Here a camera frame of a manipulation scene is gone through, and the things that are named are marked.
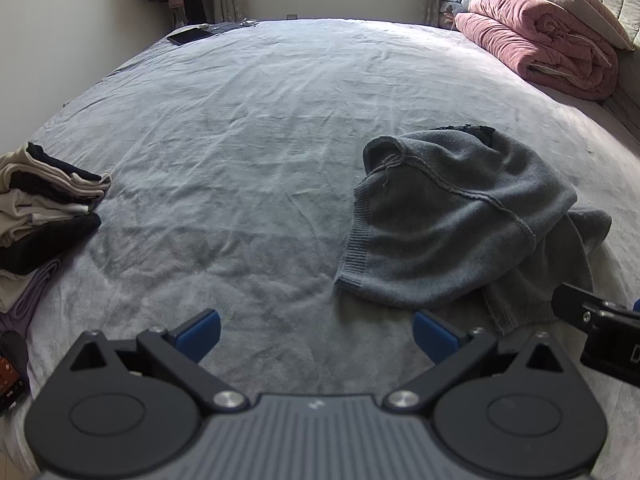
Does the dark tablet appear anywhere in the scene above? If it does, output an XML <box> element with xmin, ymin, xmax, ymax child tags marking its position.
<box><xmin>166</xmin><ymin>27</ymin><xmax>213</xmax><ymax>46</ymax></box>

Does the white cable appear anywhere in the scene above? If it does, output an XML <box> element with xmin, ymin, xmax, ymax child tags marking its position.
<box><xmin>197</xmin><ymin>19</ymin><xmax>260</xmax><ymax>31</ymax></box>

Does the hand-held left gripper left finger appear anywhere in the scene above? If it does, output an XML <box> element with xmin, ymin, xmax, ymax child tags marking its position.
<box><xmin>67</xmin><ymin>308</ymin><xmax>251</xmax><ymax>415</ymax></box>

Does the stack of folded clothes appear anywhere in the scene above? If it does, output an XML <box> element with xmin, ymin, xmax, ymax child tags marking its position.
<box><xmin>0</xmin><ymin>141</ymin><xmax>113</xmax><ymax>311</ymax></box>

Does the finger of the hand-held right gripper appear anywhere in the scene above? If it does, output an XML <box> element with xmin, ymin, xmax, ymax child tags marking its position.
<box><xmin>550</xmin><ymin>282</ymin><xmax>640</xmax><ymax>376</ymax></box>

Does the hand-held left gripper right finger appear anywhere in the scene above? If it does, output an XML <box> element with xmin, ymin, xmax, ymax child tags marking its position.
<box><xmin>382</xmin><ymin>309</ymin><xmax>571</xmax><ymax>415</ymax></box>

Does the grey knit sweater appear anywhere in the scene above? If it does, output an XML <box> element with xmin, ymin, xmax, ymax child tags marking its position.
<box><xmin>334</xmin><ymin>125</ymin><xmax>613</xmax><ymax>337</ymax></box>

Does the grey quilted headboard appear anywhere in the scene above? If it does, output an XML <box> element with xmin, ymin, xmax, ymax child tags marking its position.
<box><xmin>565</xmin><ymin>0</ymin><xmax>640</xmax><ymax>143</ymax></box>

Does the purple cloth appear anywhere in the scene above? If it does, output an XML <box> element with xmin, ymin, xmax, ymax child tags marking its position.
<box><xmin>0</xmin><ymin>259</ymin><xmax>62</xmax><ymax>333</ymax></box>

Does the black phone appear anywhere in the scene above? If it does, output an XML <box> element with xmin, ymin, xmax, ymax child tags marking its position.
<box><xmin>0</xmin><ymin>332</ymin><xmax>28</xmax><ymax>417</ymax></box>

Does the grey bed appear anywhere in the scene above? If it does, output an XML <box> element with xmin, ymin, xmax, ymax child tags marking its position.
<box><xmin>0</xmin><ymin>17</ymin><xmax>640</xmax><ymax>480</ymax></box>

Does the pink folded quilt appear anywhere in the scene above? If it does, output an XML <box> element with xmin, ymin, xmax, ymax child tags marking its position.
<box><xmin>453</xmin><ymin>0</ymin><xmax>621</xmax><ymax>102</ymax></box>

